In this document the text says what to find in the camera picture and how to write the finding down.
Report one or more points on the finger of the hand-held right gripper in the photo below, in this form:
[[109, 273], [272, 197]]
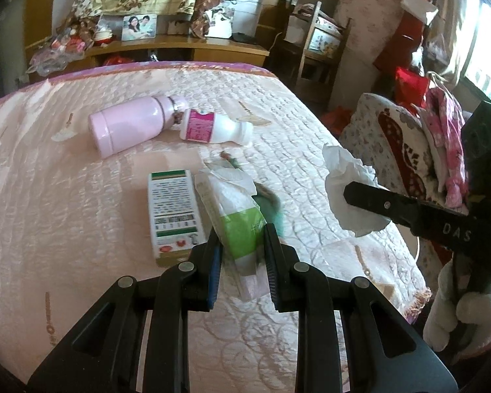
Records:
[[376, 200]]

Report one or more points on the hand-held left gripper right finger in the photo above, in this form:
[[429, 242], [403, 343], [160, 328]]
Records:
[[272, 270]]

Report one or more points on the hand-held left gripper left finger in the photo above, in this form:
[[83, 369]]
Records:
[[215, 270]]

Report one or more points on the white tissue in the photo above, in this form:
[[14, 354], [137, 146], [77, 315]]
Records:
[[343, 172]]

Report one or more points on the green and white tissue pack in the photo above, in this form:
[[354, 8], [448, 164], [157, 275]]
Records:
[[237, 229]]

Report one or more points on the person's right hand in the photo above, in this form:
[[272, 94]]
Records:
[[442, 307]]

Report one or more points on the floral pillow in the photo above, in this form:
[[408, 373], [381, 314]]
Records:
[[372, 147]]

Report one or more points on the white and green medicine box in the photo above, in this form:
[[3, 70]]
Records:
[[172, 213]]

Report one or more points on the pink clothing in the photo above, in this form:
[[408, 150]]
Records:
[[446, 131]]

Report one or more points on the pink quilted bedspread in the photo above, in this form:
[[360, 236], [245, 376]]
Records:
[[86, 233]]

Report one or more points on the white bottle with pink label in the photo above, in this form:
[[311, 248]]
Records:
[[229, 131]]

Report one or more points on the red cloth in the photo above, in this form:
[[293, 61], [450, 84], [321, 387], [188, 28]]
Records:
[[405, 49]]

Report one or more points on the pink thermos bottle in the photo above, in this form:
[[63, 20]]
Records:
[[127, 125]]

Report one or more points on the wooden chair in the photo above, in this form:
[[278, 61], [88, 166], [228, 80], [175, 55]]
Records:
[[311, 37]]

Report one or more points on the wooden headboard shelf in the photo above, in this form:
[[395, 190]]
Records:
[[229, 49]]

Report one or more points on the white printed bag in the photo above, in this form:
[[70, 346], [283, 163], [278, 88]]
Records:
[[221, 20]]

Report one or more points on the framed photo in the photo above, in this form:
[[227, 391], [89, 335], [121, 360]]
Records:
[[139, 28]]

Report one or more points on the clear plastic bag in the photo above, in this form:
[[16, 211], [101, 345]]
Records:
[[53, 61]]

